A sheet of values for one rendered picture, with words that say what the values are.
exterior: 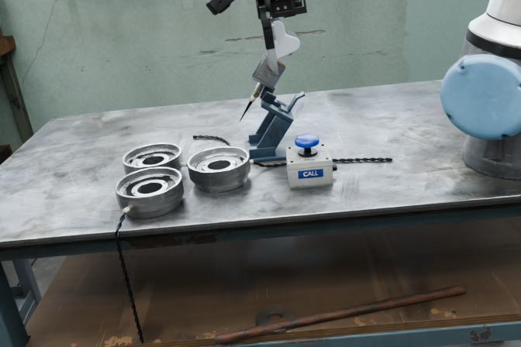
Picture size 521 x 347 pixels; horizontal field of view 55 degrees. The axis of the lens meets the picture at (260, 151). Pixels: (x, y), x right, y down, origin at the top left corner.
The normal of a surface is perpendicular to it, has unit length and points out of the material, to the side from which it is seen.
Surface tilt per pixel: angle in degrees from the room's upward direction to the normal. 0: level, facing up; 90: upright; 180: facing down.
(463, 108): 97
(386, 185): 0
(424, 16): 90
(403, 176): 0
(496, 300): 0
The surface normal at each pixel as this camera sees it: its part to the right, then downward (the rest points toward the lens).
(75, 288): -0.10, -0.91
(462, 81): -0.61, 0.48
